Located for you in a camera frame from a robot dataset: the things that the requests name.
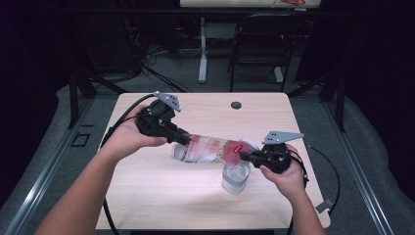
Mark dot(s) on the aluminium floor rail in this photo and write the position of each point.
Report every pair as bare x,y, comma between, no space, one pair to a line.
42,182
364,182

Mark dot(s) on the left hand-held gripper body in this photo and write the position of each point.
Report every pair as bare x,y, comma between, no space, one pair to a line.
156,119

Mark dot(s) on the person's right hand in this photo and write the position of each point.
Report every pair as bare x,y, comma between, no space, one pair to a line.
290,182

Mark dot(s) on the black folding chair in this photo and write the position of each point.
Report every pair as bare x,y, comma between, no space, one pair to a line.
264,36

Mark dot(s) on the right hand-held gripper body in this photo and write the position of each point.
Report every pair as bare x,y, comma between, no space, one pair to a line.
277,156

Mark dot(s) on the light wooden desk top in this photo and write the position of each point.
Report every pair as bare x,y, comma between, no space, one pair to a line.
228,3

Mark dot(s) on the black metal stand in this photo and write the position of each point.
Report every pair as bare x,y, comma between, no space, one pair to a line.
340,107
73,104

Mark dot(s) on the white desk leg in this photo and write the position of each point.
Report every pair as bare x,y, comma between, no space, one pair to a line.
278,74
203,58

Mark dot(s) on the clear jar with white lid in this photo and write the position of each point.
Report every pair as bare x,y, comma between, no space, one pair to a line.
235,179

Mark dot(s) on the person's left hand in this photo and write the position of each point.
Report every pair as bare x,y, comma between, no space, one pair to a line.
125,140

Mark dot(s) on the grey metal box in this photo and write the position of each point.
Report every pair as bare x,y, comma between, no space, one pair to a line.
221,31

